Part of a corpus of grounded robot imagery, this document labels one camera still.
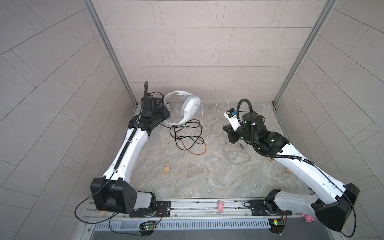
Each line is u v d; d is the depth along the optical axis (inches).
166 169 32.5
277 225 26.8
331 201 15.0
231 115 23.5
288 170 18.4
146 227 25.4
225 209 28.4
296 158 17.3
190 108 25.3
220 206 27.9
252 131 20.1
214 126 40.4
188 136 37.9
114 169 15.8
